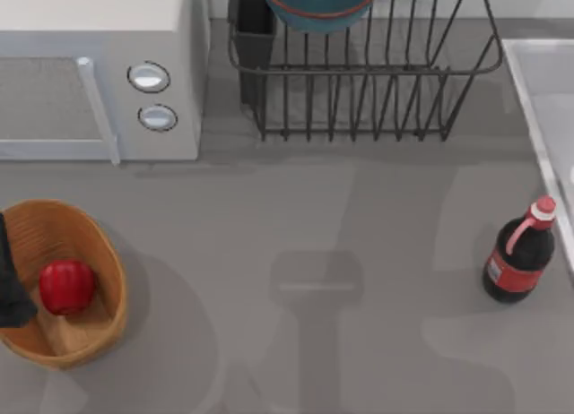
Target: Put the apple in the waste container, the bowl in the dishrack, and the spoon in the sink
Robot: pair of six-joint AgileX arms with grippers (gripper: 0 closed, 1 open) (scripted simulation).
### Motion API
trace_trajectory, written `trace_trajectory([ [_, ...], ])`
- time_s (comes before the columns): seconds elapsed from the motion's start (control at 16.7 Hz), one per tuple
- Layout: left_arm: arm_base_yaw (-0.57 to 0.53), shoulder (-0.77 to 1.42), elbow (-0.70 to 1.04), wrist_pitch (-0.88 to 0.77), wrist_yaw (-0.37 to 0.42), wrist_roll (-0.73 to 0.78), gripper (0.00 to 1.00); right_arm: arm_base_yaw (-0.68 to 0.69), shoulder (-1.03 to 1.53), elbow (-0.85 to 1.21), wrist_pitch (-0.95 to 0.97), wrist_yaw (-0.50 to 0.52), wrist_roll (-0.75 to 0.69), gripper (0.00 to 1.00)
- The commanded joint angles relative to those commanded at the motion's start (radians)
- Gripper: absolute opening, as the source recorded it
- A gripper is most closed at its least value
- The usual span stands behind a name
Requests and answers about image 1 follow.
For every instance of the pale microwave oven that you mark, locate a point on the pale microwave oven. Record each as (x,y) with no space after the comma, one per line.
(89,42)

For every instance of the white sink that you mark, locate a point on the white sink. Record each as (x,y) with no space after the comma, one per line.
(547,118)

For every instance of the round microwave knob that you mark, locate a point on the round microwave knob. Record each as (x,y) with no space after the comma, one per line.
(157,117)
(148,77)

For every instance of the dark bottle with red label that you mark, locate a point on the dark bottle with red label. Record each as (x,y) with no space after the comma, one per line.
(520,257)

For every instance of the teal bowl with red rim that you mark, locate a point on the teal bowl with red rim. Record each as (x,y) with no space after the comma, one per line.
(320,6)

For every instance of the black cutlery holder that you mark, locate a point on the black cutlery holder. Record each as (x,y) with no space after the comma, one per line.
(254,42)

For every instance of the wooden basket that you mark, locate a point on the wooden basket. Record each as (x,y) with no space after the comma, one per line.
(89,252)

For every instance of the red apple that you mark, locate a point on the red apple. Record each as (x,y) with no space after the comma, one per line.
(66,286)

